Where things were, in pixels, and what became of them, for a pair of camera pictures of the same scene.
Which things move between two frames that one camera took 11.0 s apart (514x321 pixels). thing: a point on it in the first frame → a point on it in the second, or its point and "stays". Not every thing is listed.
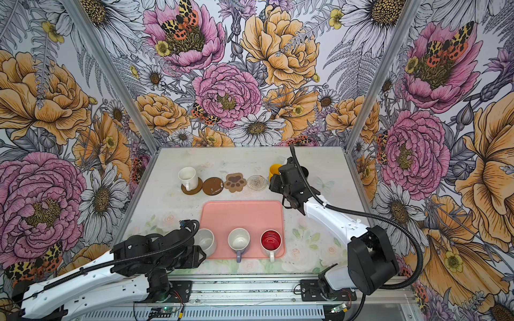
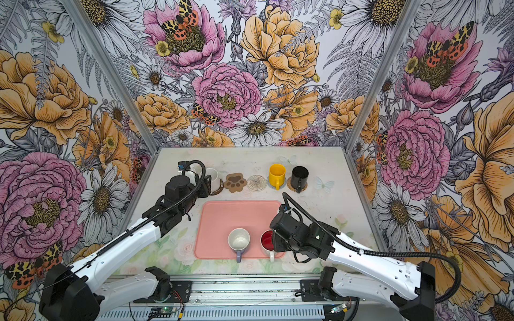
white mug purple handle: (239, 239) stays
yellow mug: (274, 169) stays
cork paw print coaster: (235, 182) stays
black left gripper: (192, 259) → (206, 189)
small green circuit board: (164, 311) stays
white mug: (205, 239) → (215, 180)
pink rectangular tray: (255, 217) stays
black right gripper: (274, 182) → (278, 244)
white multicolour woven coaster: (257, 182) stays
